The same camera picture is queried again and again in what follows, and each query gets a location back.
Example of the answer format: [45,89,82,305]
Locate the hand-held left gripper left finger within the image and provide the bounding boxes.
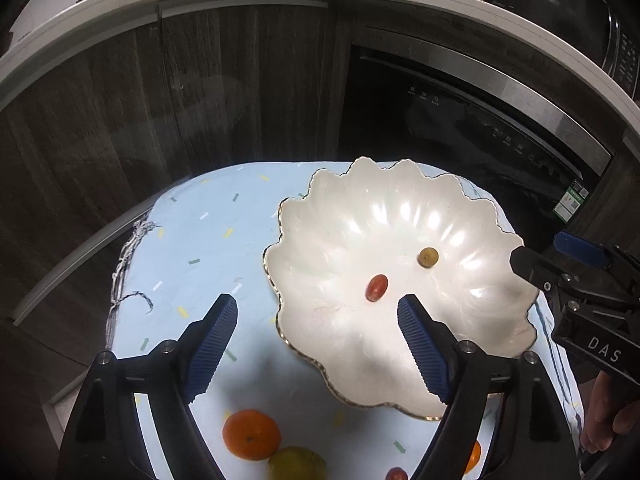
[55,292,239,480]

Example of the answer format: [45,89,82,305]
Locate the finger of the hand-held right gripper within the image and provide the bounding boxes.
[553,231,640,294]
[509,244,640,314]

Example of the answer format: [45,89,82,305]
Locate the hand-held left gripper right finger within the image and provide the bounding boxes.
[397,294,581,480]

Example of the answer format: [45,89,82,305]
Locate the orange mandarin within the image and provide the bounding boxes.
[462,439,482,475]
[222,409,282,461]

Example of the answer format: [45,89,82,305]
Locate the white scalloped bowl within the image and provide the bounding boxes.
[262,156,543,422]

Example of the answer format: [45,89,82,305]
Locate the person's right hand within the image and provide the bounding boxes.
[579,372,640,455]

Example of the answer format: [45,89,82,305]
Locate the green white label sticker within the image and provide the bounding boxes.
[556,180,591,222]

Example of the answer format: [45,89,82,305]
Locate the light blue tablecloth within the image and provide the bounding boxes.
[107,160,586,480]

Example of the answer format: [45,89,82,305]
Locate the black dishwasher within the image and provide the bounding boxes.
[345,44,617,256]

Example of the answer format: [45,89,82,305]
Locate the black microwave oven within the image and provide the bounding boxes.
[484,0,640,102]

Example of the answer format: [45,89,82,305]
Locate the dark wooden cabinet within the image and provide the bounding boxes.
[0,0,351,321]

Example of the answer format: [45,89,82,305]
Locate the white countertop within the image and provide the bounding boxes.
[0,0,640,146]

